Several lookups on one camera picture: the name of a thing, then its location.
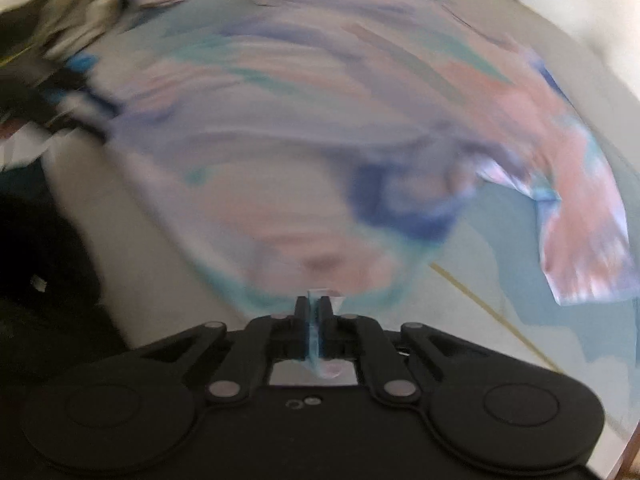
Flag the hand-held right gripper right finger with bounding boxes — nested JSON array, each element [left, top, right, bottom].
[[319, 296, 482, 405]]

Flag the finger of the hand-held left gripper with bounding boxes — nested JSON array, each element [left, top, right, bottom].
[[60, 52, 123, 122]]

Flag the person's dark clothing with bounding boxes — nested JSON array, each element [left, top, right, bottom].
[[0, 157, 136, 386]]

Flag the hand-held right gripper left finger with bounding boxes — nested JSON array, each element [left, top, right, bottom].
[[140, 296, 309, 406]]

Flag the white blue printed tablecloth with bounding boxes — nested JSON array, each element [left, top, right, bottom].
[[42, 0, 640, 466]]

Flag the lavender blue swirl tie-dye shirt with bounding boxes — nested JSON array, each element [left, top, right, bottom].
[[100, 0, 632, 379]]

